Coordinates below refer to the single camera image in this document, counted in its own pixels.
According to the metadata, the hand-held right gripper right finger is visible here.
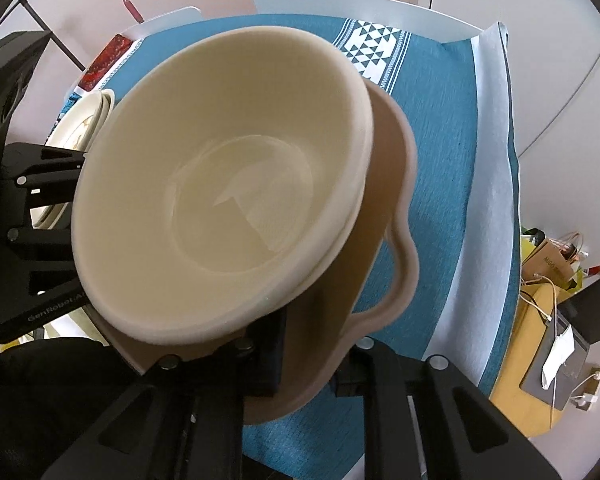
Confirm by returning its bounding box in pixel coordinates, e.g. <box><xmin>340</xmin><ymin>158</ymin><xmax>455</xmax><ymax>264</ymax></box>
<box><xmin>330</xmin><ymin>337</ymin><xmax>531</xmax><ymax>480</ymax></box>

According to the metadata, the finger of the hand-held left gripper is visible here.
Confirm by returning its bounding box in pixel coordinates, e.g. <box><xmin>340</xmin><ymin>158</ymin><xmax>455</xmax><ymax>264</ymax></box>
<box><xmin>5</xmin><ymin>187</ymin><xmax>81</xmax><ymax>311</ymax></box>
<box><xmin>2</xmin><ymin>142</ymin><xmax>88</xmax><ymax>187</ymax></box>

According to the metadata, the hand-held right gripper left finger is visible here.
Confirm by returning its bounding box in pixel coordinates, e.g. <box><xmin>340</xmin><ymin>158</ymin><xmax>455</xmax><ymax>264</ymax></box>
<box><xmin>40</xmin><ymin>305</ymin><xmax>288</xmax><ymax>480</ymax></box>

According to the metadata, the cream plate with yellow print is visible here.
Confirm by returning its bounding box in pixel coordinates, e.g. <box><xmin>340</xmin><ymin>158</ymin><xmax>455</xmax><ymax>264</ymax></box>
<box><xmin>30</xmin><ymin>89</ymin><xmax>112</xmax><ymax>231</ymax></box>

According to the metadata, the smooth cream bowl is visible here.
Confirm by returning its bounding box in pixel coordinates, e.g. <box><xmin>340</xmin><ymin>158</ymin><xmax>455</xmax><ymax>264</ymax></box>
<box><xmin>71</xmin><ymin>25</ymin><xmax>376</xmax><ymax>346</ymax></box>

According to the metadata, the tan bowl with handle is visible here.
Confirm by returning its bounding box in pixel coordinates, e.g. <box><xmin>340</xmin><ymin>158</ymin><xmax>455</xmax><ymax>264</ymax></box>
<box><xmin>111</xmin><ymin>80</ymin><xmax>421</xmax><ymax>426</ymax></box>

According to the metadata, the dark clothes rack pole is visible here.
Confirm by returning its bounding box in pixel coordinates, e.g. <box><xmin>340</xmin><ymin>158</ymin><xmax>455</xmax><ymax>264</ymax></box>
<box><xmin>17</xmin><ymin>0</ymin><xmax>88</xmax><ymax>73</ymax></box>

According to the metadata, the red patterned mat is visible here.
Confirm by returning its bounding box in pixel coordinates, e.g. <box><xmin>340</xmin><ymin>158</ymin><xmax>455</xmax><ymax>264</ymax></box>
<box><xmin>76</xmin><ymin>32</ymin><xmax>133</xmax><ymax>92</ymax></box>

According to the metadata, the yellow wooden table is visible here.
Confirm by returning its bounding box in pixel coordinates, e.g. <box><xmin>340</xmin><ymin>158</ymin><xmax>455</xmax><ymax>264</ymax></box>
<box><xmin>487</xmin><ymin>280</ymin><xmax>600</xmax><ymax>438</ymax></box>

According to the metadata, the grey laptop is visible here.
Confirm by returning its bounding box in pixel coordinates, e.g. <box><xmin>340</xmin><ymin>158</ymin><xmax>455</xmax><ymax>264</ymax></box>
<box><xmin>522</xmin><ymin>310</ymin><xmax>591</xmax><ymax>411</ymax></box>

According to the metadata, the white face mask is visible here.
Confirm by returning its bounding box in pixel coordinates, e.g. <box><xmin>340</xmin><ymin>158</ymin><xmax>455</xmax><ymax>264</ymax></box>
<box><xmin>540</xmin><ymin>325</ymin><xmax>576</xmax><ymax>391</ymax></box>

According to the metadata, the brown paper bag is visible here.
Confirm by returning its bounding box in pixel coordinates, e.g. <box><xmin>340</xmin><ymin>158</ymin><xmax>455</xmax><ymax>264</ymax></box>
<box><xmin>522</xmin><ymin>232</ymin><xmax>588</xmax><ymax>291</ymax></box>

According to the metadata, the white charger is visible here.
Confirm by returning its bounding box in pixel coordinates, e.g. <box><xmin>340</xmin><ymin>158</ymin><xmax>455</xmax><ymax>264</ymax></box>
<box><xmin>570</xmin><ymin>367</ymin><xmax>600</xmax><ymax>409</ymax></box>

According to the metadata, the blue tablecloth with white pattern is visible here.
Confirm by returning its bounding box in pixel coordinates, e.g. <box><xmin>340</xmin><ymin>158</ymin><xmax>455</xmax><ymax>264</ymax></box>
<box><xmin>62</xmin><ymin>15</ymin><xmax>523</xmax><ymax>461</ymax></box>

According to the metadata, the pink handle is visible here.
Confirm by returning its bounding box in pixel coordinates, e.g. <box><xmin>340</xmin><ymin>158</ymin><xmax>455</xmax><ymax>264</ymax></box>
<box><xmin>121</xmin><ymin>0</ymin><xmax>146</xmax><ymax>25</ymax></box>

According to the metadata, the white cable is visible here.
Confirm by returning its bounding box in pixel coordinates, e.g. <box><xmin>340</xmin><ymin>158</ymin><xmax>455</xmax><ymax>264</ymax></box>
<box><xmin>521</xmin><ymin>271</ymin><xmax>563</xmax><ymax>423</ymax></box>

